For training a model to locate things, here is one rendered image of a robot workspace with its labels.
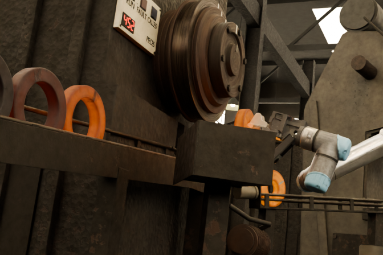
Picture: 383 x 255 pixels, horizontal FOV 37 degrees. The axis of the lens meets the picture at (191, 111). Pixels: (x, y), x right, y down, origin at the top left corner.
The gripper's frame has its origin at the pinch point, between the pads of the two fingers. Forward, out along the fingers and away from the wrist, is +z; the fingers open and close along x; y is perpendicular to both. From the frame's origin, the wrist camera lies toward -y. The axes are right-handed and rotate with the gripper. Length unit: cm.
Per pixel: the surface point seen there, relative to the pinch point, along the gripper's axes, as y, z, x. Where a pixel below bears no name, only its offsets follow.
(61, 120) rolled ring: -21, 15, 76
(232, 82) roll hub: 15.7, 15.5, -11.6
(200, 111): 0.7, 19.1, -2.0
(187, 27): 25.5, 27.4, 13.9
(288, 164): 27, 101, -418
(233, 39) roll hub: 31.2, 19.7, -8.6
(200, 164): -19, -14, 56
